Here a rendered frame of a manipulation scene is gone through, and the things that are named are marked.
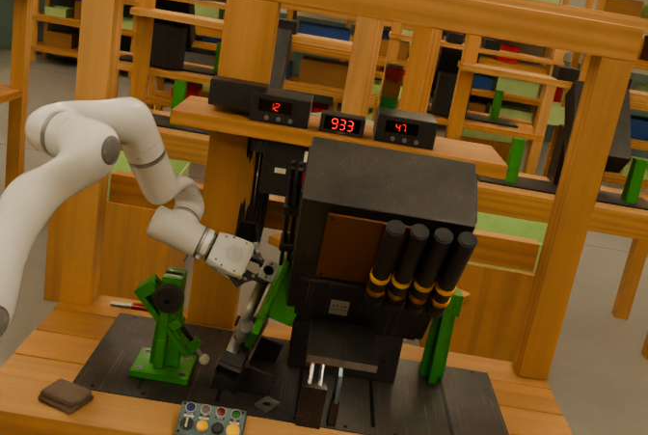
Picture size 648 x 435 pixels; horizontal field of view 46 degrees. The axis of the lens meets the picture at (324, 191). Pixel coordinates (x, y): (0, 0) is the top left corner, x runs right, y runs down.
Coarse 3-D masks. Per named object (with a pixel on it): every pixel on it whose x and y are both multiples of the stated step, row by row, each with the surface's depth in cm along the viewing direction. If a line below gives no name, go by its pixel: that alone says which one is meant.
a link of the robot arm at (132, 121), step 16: (48, 112) 155; (80, 112) 161; (96, 112) 161; (112, 112) 161; (128, 112) 163; (144, 112) 166; (32, 128) 155; (128, 128) 164; (144, 128) 166; (32, 144) 157; (128, 144) 168; (144, 144) 168; (160, 144) 173; (128, 160) 173; (144, 160) 171
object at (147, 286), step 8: (152, 280) 191; (160, 280) 195; (136, 288) 191; (144, 288) 190; (152, 288) 190; (144, 296) 191; (152, 296) 192; (144, 304) 191; (152, 304) 192; (152, 312) 192; (176, 320) 193; (184, 320) 196; (168, 328) 193; (176, 328) 193; (184, 328) 195; (168, 336) 194; (176, 336) 194; (184, 336) 198; (176, 344) 194; (184, 344) 195; (192, 344) 195; (200, 344) 196; (184, 352) 195; (192, 352) 196
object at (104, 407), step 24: (0, 384) 180; (24, 384) 182; (48, 384) 184; (0, 408) 172; (24, 408) 173; (48, 408) 174; (96, 408) 177; (120, 408) 179; (144, 408) 180; (168, 408) 182; (0, 432) 172; (24, 432) 172; (48, 432) 172; (72, 432) 172; (96, 432) 172; (120, 432) 171; (144, 432) 172; (168, 432) 173; (264, 432) 179; (288, 432) 181; (312, 432) 182; (336, 432) 184
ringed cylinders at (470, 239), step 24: (384, 240) 153; (408, 240) 152; (432, 240) 152; (456, 240) 152; (384, 264) 158; (408, 264) 157; (432, 264) 156; (456, 264) 155; (384, 288) 167; (432, 288) 165; (408, 312) 173; (432, 312) 171
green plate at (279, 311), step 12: (288, 264) 184; (276, 276) 192; (288, 276) 186; (276, 288) 185; (264, 300) 195; (276, 300) 188; (264, 312) 187; (276, 312) 188; (288, 312) 188; (288, 324) 189
